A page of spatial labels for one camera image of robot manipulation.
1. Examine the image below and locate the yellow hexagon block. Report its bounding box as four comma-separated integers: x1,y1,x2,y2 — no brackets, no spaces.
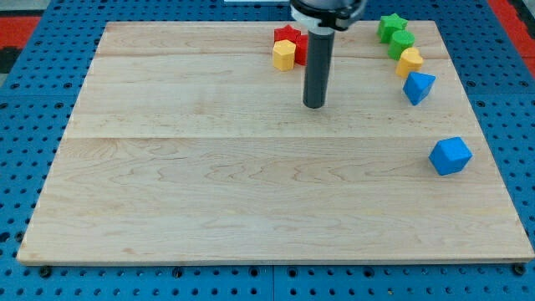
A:
273,39,296,71

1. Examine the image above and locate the red star block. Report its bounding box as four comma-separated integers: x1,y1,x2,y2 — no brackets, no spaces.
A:
273,24,302,43

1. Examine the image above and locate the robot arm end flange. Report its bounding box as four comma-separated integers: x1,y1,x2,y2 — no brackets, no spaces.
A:
289,0,368,34

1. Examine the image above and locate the blue triangle block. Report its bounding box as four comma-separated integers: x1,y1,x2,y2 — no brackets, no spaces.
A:
403,71,436,106

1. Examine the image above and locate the green star block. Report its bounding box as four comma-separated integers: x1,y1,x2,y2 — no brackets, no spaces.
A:
377,13,409,43

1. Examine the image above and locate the light wooden board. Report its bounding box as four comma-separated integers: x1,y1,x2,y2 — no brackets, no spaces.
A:
18,21,534,266

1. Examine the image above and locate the red block behind rod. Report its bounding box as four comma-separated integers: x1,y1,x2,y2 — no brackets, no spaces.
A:
294,34,308,66

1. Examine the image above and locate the yellow heart block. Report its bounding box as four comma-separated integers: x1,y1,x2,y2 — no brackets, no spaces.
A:
395,47,424,79

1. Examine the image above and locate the green cylinder block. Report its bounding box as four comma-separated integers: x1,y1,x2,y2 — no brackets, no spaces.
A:
387,30,415,60

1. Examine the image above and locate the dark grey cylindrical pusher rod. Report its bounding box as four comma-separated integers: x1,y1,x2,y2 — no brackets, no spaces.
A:
303,28,335,109

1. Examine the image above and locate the blue cube block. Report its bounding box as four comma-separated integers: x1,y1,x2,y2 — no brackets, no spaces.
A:
428,136,473,176

